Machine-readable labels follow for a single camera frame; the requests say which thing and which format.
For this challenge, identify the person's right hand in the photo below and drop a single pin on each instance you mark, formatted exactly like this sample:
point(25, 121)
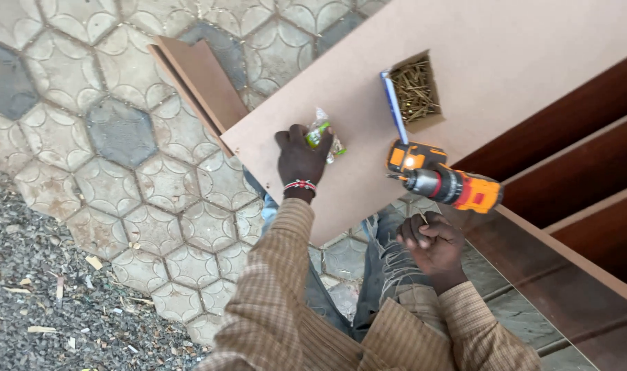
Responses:
point(440, 250)

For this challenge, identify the person's left hand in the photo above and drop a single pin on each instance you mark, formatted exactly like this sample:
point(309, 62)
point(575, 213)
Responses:
point(299, 161)

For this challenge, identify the person's right fingers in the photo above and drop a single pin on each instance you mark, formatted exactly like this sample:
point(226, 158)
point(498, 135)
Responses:
point(411, 237)

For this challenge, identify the clear plastic packet green label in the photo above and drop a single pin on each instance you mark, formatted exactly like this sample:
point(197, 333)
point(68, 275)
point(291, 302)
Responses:
point(318, 131)

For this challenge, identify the blue ripped jeans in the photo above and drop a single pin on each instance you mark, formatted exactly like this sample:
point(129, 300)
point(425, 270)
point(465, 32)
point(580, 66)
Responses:
point(383, 268)

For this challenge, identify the cardboard box with blue flap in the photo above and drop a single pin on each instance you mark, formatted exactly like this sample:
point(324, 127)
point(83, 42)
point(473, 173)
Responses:
point(422, 122)

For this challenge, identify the beige striped shirt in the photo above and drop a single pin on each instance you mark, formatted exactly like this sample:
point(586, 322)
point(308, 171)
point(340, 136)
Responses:
point(344, 350)

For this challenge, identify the pile of brass screws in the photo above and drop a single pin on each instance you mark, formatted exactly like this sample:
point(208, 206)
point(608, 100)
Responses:
point(414, 90)

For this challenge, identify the dark brown wooden cabinet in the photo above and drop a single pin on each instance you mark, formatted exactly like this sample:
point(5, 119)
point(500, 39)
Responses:
point(592, 170)

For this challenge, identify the large light brown fibreboard panel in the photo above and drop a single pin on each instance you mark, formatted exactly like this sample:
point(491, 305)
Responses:
point(499, 51)

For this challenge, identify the small brown board offcut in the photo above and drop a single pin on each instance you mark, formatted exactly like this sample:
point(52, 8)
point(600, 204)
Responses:
point(189, 100)
point(210, 87)

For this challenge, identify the scattered wood chips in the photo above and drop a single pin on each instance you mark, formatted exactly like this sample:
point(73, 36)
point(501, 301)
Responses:
point(61, 288)

